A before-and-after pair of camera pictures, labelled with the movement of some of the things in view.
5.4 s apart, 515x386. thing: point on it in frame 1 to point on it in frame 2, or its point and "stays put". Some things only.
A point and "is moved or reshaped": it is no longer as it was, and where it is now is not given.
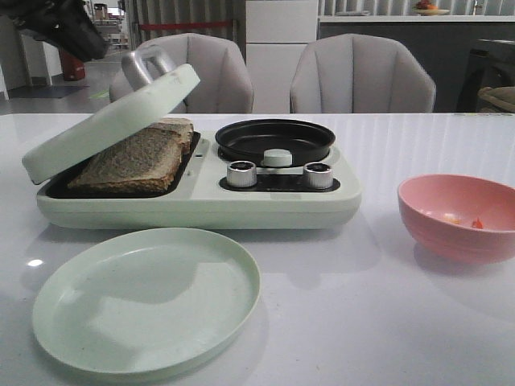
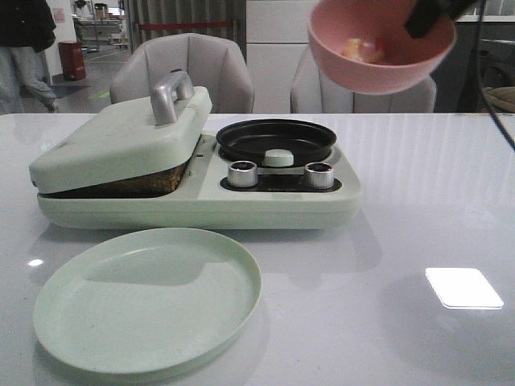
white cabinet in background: (277, 33) stays put
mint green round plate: (146, 304) stays put
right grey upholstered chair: (354, 73) stays put
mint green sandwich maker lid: (158, 84) is moved or reshaped
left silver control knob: (241, 174) stays put
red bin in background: (73, 69) stays put
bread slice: (146, 160) to (158, 184)
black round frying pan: (249, 141) stays put
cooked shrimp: (477, 224) to (374, 49)
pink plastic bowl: (459, 219) to (364, 47)
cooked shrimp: (450, 219) to (352, 48)
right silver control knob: (318, 175) stays put
